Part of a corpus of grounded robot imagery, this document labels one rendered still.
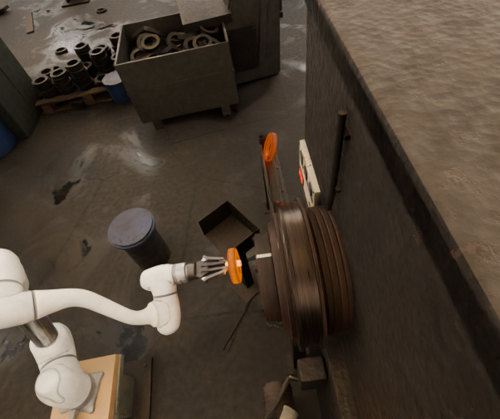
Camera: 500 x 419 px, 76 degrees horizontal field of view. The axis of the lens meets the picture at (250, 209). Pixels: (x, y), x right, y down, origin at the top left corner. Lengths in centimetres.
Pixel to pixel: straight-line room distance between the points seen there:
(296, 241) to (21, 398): 218
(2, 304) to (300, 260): 96
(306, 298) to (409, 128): 50
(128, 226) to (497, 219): 205
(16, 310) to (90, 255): 157
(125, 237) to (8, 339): 113
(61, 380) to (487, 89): 173
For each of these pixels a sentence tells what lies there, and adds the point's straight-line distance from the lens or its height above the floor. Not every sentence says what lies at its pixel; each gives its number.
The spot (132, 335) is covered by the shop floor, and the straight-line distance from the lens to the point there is 239.
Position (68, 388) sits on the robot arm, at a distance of 178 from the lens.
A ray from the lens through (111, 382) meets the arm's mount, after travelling 192.
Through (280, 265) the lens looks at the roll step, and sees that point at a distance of 88.
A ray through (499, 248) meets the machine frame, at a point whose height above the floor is 176.
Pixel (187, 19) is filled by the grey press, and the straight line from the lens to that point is 352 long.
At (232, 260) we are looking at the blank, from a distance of 134.
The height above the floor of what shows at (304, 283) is 130.
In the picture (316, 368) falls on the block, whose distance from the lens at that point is 129.
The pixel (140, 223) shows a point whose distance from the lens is 222.
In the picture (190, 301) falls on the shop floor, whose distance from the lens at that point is 231.
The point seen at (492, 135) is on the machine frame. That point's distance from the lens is 53.
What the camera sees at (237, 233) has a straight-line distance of 176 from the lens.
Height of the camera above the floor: 207
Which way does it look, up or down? 53 degrees down
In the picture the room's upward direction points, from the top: 12 degrees counter-clockwise
